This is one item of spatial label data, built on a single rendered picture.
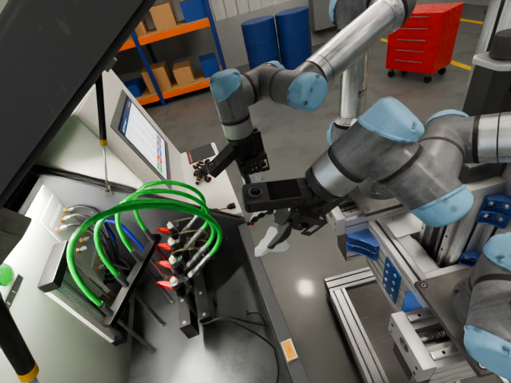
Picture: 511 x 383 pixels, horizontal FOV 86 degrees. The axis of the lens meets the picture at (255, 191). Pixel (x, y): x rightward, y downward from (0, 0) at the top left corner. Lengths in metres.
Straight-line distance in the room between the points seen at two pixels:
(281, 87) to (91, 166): 0.67
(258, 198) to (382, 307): 1.40
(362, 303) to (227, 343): 0.93
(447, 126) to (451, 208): 0.15
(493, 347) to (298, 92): 0.54
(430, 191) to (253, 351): 0.77
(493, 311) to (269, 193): 0.42
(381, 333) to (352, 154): 1.38
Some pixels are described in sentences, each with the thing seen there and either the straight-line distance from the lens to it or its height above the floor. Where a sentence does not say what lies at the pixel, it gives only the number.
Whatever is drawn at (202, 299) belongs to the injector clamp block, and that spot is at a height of 0.98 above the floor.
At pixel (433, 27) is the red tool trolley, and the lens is 4.52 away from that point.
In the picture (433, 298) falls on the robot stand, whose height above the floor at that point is 1.04.
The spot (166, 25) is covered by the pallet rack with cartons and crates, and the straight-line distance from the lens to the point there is 5.83.
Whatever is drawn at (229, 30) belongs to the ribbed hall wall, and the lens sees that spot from 7.01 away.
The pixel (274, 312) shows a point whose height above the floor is 0.95.
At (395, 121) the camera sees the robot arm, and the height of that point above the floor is 1.58.
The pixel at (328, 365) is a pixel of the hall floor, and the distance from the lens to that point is 1.85.
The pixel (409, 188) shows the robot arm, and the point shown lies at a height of 1.49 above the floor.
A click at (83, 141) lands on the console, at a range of 0.99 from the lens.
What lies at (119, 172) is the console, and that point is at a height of 1.33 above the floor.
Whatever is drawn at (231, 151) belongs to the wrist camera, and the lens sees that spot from 0.72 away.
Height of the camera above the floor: 1.77
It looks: 39 degrees down
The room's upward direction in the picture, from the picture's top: 16 degrees counter-clockwise
